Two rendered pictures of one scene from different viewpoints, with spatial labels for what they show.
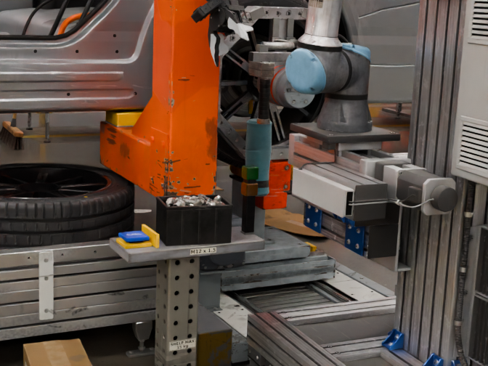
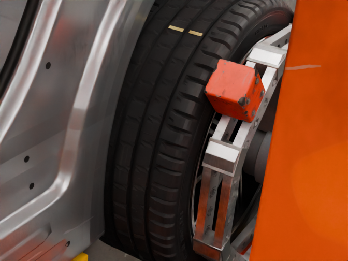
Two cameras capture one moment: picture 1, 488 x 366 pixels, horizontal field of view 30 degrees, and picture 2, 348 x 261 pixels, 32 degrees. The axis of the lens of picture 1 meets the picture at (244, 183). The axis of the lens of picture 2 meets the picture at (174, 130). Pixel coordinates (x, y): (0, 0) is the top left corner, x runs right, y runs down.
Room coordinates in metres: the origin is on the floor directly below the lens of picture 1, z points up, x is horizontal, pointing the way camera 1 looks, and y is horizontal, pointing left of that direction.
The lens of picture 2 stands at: (2.42, 0.74, 1.49)
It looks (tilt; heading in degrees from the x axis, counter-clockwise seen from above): 28 degrees down; 326
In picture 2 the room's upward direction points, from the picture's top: 5 degrees clockwise
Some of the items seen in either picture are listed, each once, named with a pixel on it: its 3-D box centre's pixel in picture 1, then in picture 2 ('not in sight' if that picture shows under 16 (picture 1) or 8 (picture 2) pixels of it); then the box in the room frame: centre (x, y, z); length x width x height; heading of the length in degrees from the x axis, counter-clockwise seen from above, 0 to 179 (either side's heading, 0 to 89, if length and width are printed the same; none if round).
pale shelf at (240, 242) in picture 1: (187, 243); not in sight; (2.60, 0.16, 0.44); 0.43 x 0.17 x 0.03; 117
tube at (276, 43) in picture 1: (269, 34); not in sight; (3.11, -0.07, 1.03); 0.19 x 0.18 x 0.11; 27
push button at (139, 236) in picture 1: (133, 237); not in sight; (2.52, 0.31, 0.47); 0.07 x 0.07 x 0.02; 27
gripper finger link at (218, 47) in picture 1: (221, 49); not in sight; (2.60, 0.08, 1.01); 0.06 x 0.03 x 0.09; 129
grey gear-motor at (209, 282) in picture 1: (200, 248); not in sight; (3.16, 0.14, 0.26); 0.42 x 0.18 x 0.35; 27
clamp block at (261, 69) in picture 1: (261, 68); not in sight; (3.00, -0.04, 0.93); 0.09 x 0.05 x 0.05; 27
